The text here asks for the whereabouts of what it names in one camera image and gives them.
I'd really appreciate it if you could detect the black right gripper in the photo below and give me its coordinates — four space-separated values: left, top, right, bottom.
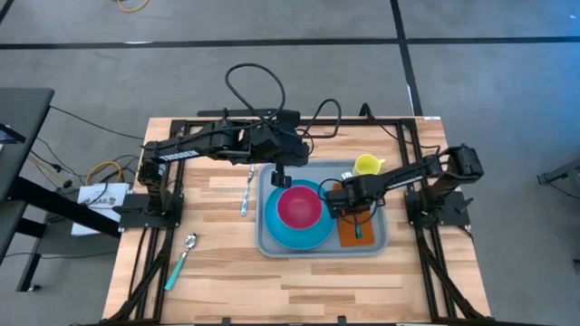
324 175 381 219

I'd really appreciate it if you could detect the orange cloth napkin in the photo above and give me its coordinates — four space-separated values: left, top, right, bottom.
333 182 377 248

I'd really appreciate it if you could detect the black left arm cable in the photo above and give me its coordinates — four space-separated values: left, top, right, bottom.
224 62 343 139

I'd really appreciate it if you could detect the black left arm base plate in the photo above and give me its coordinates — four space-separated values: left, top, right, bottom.
111 192 185 230

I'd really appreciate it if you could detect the yellow floor cable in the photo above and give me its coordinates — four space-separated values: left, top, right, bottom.
116 0 151 14
84 160 124 187

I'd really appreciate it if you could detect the yellow plastic cup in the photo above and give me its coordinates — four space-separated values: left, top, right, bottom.
352 153 387 177

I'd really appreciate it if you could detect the pink plastic bowl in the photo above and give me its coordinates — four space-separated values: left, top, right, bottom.
276 185 324 231

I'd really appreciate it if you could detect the blue plastic plate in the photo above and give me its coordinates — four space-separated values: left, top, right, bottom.
264 178 337 252

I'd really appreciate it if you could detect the grey plastic tray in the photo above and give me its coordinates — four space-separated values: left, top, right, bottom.
255 159 390 259

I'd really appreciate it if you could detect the knife with teal handle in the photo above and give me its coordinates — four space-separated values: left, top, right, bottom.
240 163 256 218

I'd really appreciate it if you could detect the white paper sheet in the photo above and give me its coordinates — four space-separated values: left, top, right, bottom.
71 181 131 237

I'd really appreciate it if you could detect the black metal table frame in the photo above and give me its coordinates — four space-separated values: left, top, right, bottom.
97 116 495 326

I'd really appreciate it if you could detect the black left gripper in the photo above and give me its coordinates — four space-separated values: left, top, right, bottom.
244 110 314 190

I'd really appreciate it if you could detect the black floor cable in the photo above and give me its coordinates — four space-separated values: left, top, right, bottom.
48 104 146 141

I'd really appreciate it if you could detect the black bar on table edge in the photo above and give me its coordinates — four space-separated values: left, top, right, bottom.
196 108 281 119

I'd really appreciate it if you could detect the spoon with teal handle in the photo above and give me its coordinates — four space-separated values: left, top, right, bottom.
163 232 198 292

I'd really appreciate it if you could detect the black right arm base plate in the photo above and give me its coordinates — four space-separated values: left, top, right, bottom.
403 188 475 228

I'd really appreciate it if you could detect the black desk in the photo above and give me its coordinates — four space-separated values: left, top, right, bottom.
0 87 122 293

